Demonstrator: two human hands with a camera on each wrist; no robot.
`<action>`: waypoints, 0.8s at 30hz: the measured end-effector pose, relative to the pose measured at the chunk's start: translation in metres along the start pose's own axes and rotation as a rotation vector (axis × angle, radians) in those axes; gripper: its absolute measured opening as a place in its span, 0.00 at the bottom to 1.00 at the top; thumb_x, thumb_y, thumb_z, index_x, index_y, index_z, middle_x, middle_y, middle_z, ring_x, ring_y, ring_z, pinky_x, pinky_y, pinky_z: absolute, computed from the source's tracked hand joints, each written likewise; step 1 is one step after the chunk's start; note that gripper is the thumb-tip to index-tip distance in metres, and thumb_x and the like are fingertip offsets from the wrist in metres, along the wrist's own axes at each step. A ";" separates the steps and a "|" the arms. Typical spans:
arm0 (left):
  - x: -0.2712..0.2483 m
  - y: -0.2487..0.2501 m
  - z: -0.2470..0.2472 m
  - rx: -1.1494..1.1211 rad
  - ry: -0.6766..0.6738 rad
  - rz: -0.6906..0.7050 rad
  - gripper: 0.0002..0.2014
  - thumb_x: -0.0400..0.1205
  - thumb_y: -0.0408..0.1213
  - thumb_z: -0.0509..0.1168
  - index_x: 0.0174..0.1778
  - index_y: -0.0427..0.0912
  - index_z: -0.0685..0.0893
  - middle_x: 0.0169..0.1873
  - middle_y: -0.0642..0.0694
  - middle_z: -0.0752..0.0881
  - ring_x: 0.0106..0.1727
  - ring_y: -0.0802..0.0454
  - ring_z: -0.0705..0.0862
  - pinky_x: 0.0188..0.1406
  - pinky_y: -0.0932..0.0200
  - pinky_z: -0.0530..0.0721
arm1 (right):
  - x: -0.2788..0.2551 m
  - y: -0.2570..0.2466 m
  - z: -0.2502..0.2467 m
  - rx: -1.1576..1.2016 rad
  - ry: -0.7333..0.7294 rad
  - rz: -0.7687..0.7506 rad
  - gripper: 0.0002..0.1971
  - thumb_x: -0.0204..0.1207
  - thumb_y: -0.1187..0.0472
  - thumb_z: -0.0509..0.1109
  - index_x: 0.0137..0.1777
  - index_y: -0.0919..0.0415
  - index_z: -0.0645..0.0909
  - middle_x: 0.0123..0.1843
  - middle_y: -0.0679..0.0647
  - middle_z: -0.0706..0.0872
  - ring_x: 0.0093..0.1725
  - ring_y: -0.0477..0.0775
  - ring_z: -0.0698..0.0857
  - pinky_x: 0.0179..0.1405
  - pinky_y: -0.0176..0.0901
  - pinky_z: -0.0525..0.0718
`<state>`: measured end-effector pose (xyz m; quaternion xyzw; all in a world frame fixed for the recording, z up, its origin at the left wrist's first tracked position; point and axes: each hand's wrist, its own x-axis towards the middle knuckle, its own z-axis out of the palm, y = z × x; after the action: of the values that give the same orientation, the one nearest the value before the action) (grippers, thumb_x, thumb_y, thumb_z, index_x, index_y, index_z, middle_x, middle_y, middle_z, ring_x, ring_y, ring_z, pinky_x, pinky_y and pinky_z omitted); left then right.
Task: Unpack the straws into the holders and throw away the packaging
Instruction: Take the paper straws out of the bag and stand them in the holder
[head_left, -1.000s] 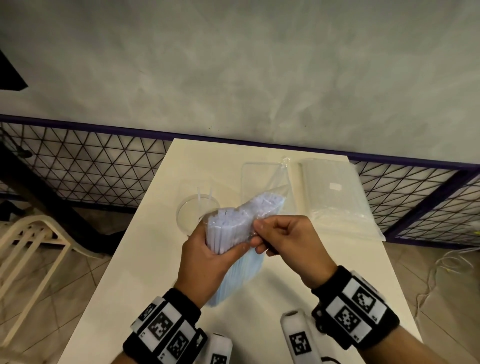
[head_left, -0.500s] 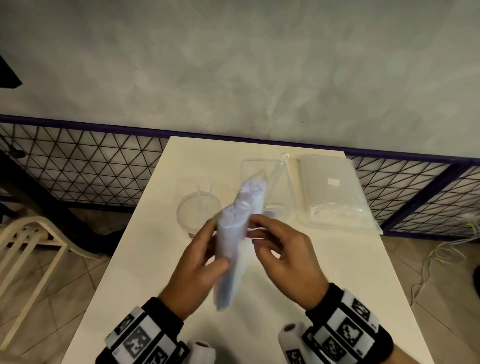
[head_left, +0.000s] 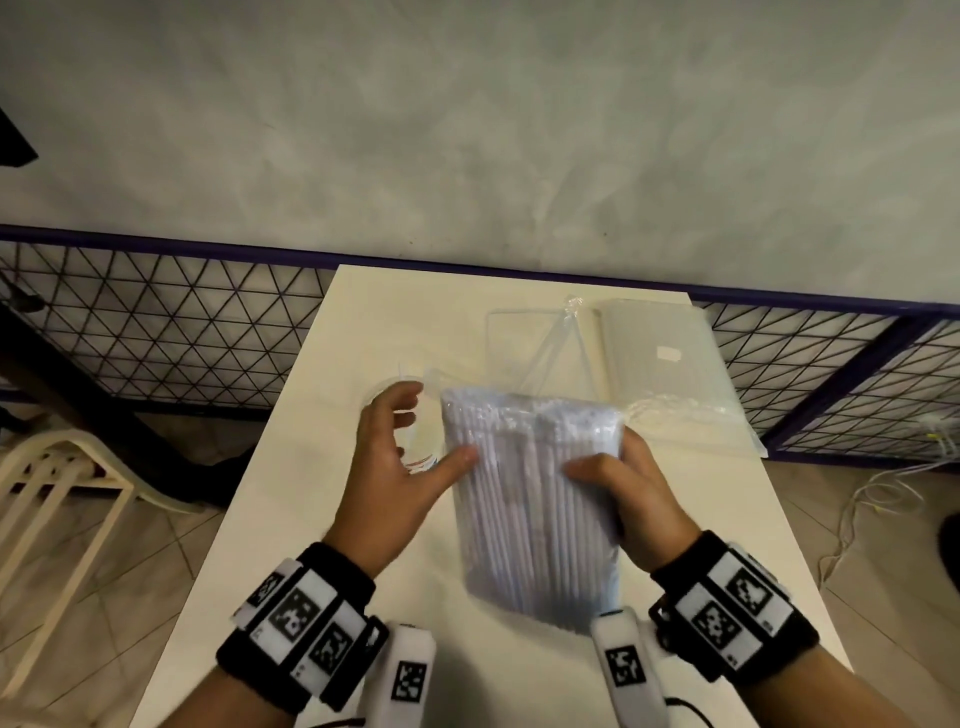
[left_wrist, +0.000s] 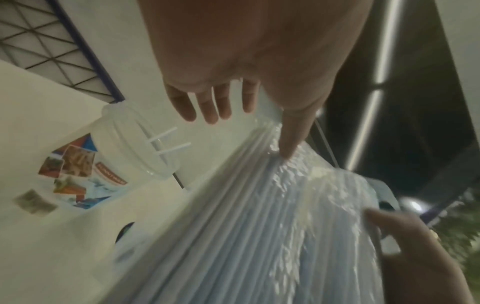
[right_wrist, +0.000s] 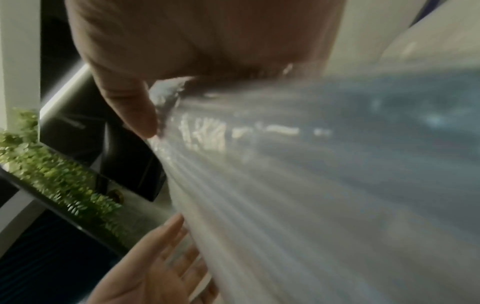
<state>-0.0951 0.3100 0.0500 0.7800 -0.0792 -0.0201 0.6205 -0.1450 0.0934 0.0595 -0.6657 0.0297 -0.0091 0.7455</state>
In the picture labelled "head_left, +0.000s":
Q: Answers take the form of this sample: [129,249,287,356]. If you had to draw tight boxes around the clear square plastic box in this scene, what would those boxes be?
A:
[485,307,601,399]

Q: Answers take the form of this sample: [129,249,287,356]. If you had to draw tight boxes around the white plastic chair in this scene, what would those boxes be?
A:
[0,428,204,699]

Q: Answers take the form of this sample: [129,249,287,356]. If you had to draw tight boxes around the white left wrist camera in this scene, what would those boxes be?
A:
[359,622,438,728]

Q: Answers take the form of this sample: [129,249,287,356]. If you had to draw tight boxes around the black right wristband with markers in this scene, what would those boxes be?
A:
[648,530,821,690]

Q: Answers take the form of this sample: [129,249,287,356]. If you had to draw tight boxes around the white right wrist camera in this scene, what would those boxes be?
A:
[588,608,669,728]

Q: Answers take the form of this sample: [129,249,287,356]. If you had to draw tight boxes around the round clear plastic cup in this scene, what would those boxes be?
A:
[365,359,445,478]

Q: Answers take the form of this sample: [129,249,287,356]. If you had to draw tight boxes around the person's left hand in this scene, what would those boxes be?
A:
[322,380,483,581]

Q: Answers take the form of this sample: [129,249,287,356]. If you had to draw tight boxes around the pack of white straws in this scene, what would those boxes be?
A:
[442,389,624,631]

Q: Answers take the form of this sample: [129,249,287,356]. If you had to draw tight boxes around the person's right hand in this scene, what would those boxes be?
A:
[560,427,704,579]

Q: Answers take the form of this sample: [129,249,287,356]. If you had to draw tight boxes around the purple framed wire mesh fence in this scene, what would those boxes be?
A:
[0,223,960,470]

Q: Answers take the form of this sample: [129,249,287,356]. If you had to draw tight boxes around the black right camera cable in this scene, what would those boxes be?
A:
[663,695,714,728]

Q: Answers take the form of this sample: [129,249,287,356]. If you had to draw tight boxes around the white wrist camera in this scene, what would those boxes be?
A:
[359,622,438,728]
[588,608,669,728]

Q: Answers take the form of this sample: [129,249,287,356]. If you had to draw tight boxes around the pack of clear straws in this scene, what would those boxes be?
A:
[596,298,770,459]

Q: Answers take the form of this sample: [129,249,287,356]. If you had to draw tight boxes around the long clear straw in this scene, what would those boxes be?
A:
[524,296,586,395]

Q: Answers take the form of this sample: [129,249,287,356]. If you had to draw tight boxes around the black wall screen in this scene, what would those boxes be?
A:
[0,104,39,170]

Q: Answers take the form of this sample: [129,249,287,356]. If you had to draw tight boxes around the person's right forearm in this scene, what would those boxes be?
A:
[712,641,901,728]

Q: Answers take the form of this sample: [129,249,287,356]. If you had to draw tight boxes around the person's left forearm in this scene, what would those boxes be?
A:
[161,663,309,728]

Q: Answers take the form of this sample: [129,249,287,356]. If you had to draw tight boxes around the black round floor object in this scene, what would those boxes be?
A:
[937,509,960,571]

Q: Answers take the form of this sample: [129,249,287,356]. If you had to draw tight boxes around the white floor cables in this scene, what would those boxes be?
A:
[817,412,960,583]

